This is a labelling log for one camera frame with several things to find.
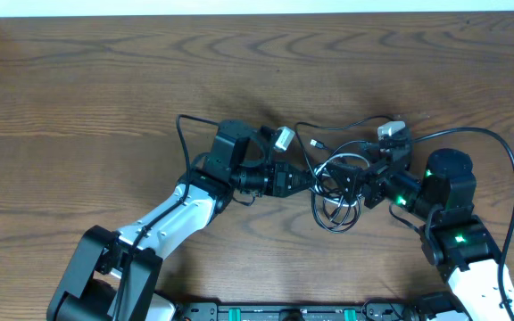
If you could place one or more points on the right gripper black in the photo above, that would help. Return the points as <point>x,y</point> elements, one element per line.
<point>358,175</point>

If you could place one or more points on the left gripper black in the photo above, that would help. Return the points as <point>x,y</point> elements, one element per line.
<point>282,176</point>

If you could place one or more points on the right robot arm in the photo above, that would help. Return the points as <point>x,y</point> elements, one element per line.
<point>454,239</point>

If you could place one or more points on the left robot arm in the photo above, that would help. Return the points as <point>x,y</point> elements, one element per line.
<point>112,275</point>

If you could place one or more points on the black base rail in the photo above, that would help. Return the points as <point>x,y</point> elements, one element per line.
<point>292,312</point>

